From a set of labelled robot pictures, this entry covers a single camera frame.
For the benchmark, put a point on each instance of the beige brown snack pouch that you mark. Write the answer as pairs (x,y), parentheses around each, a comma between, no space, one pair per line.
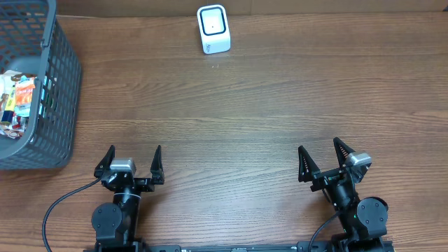
(7,84)

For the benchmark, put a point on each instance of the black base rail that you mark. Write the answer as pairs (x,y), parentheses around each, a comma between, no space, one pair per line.
(238,248)

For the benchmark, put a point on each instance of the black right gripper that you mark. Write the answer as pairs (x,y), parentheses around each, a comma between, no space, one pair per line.
(331,178)

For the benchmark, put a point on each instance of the teal orange tissue pack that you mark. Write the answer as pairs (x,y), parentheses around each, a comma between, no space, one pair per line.
(23,95)

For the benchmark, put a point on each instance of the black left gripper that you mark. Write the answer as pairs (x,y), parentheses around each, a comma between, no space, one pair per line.
(129,179)

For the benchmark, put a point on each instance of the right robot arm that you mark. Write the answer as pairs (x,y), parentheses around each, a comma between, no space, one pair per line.
(363,220)

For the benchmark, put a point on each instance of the grey plastic mesh basket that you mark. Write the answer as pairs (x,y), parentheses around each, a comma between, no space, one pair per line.
(33,42)

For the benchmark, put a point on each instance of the silver red crinkled wrapper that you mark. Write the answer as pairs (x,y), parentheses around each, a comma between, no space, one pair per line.
(16,129)

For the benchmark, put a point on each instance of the white barcode scanner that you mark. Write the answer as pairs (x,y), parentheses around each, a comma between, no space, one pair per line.
(214,29)

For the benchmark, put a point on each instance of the yellow highlighter marker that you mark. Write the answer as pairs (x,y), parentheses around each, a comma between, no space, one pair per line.
(8,113)

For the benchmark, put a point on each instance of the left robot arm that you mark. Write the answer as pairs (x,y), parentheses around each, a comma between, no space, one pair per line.
(115,223)

